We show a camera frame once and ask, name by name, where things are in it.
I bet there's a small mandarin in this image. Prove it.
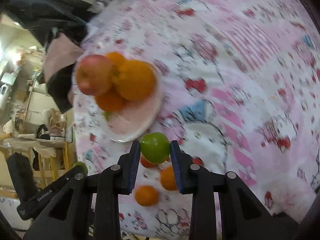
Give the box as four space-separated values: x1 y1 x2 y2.
160 166 177 191
135 185 159 206

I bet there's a small red tomato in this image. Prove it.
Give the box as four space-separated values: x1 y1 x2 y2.
140 156 156 168
193 157 204 166

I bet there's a green fruit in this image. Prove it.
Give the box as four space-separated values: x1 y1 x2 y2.
72 161 88 175
140 132 170 165

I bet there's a wooden rack furniture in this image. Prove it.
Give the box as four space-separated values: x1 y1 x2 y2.
0 107 75 201

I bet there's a pink white ceramic plate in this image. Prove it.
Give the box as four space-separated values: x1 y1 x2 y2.
85 61 164 142

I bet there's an orange front left on plate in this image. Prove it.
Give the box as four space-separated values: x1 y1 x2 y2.
94 89 126 112

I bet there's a red apple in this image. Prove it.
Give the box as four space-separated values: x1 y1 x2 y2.
75 54 113 96

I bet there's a large bumpy orange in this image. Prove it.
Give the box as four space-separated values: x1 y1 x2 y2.
112 60 156 101

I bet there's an orange at plate back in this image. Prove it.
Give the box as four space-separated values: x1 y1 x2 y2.
105 51 126 66

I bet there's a pink kitty print bedsheet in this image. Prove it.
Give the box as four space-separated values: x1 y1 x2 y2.
82 0 319 224

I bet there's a black jacket on bed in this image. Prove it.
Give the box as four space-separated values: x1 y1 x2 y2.
2 0 94 47

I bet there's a grey striped cloth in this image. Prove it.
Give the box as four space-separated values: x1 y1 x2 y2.
87 0 113 14

